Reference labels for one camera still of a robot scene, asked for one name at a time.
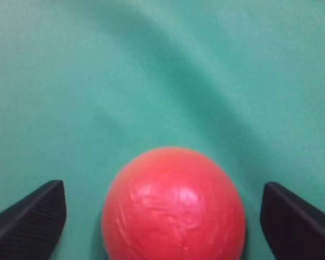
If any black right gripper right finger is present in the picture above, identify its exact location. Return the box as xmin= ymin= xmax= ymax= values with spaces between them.
xmin=260 ymin=182 xmax=325 ymax=260

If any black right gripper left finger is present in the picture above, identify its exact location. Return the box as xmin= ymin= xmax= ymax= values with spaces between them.
xmin=0 ymin=180 xmax=67 ymax=259

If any red-yellow round bread bun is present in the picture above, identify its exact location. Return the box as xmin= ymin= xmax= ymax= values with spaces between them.
xmin=101 ymin=147 xmax=246 ymax=259

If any green table cloth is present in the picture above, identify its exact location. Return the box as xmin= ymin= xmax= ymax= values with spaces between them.
xmin=0 ymin=1 xmax=325 ymax=259

